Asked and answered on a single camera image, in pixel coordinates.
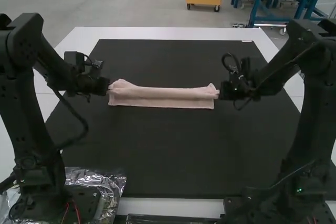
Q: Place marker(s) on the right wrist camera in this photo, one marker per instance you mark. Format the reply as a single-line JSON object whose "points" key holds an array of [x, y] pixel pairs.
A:
{"points": [[246, 66]]}

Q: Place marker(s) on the dark base panel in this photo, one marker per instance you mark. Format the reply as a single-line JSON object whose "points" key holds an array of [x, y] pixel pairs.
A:
{"points": [[232, 208]]}

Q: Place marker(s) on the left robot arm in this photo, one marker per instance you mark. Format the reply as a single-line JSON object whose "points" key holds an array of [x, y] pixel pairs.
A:
{"points": [[29, 119]]}

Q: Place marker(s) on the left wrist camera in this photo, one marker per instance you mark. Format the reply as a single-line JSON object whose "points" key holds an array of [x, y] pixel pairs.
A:
{"points": [[73, 58]]}

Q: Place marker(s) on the pale towel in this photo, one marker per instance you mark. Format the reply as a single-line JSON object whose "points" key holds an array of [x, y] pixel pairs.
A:
{"points": [[162, 97]]}

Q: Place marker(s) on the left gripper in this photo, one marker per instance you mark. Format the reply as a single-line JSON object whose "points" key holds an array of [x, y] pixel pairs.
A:
{"points": [[94, 85]]}

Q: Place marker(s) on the silver foil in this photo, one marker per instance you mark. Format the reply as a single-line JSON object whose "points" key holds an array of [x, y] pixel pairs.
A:
{"points": [[105, 184]]}

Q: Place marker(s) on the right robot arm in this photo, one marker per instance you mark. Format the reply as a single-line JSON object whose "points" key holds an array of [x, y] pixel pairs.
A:
{"points": [[315, 119]]}

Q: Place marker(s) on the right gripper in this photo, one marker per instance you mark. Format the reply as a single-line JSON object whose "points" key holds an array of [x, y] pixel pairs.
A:
{"points": [[235, 90]]}

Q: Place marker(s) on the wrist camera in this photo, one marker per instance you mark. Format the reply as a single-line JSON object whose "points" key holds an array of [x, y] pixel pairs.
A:
{"points": [[246, 66], [73, 58]]}

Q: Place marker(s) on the black mat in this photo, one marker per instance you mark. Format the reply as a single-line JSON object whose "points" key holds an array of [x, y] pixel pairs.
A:
{"points": [[168, 145]]}

